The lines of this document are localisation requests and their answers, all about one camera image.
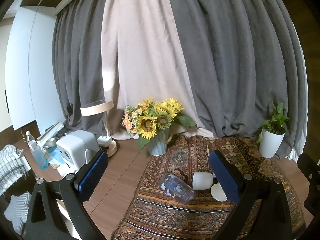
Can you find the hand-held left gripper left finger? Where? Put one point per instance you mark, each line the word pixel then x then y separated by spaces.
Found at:
pixel 89 177

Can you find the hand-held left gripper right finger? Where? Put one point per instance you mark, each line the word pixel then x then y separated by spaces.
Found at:
pixel 225 177

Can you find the clear glass cup blue print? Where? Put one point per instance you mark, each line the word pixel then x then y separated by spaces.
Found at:
pixel 178 188

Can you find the white box appliance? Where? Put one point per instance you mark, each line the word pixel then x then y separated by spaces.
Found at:
pixel 75 147

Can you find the patterned table cloth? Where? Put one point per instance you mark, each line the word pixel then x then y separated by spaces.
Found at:
pixel 200 205

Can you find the white plant pot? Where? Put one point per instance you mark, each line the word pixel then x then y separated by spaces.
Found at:
pixel 270 143

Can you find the clear blue bottle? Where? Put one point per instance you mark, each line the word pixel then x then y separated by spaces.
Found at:
pixel 38 152

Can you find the white desk lamp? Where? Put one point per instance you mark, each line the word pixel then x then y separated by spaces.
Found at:
pixel 105 122

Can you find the stack of books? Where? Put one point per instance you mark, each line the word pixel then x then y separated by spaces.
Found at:
pixel 52 132

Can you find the green potted plant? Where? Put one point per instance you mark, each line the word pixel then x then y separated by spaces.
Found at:
pixel 273 122

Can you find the light blue ribbed vase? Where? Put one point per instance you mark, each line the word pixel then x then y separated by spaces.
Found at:
pixel 157 145

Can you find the striped cloth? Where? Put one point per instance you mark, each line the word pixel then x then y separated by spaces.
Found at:
pixel 18 208

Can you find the checkered cloth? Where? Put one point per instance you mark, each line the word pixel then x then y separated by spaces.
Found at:
pixel 10 165

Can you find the sunflower bouquet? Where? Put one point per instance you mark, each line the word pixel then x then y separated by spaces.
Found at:
pixel 152 120

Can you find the grey curtain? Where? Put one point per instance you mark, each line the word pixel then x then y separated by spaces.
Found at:
pixel 237 62

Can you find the white wardrobe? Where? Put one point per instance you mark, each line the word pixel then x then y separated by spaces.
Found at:
pixel 27 67

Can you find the beige curtain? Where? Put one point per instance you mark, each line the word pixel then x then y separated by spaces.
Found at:
pixel 140 60

